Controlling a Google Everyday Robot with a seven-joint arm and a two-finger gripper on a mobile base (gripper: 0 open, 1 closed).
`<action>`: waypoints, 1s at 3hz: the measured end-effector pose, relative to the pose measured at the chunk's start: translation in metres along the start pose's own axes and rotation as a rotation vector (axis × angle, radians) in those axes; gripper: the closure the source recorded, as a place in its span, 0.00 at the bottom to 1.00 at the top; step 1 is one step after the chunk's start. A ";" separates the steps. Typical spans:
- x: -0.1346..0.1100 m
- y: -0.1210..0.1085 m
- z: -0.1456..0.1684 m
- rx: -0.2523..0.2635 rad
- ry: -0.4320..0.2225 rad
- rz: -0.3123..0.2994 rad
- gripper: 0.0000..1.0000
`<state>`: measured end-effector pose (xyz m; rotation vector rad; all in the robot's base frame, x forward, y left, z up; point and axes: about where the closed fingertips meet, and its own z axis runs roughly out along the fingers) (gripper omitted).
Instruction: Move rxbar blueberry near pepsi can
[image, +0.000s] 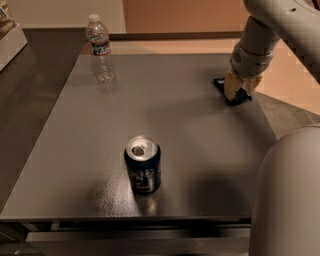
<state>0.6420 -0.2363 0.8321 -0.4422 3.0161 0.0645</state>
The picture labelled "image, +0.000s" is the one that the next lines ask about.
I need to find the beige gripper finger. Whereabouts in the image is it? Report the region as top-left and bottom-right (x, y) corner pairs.
(224, 70), (244, 101)
(244, 75), (262, 94)

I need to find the dark blue rxbar wrapper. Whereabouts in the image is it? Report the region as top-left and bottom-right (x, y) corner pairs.
(213, 77), (252, 106)

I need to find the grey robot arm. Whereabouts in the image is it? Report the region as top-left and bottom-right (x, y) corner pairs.
(224, 0), (320, 256)

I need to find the dark blue pepsi can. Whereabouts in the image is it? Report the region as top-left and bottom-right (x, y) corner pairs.
(124, 135), (161, 194)

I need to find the clear plastic water bottle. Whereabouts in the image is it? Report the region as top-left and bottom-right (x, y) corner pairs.
(86, 14), (115, 83)

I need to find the grey table drawer front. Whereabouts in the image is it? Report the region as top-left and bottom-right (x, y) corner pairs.
(26, 230), (249, 256)

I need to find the white box with snacks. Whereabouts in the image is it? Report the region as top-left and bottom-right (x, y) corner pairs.
(0, 0), (28, 71)

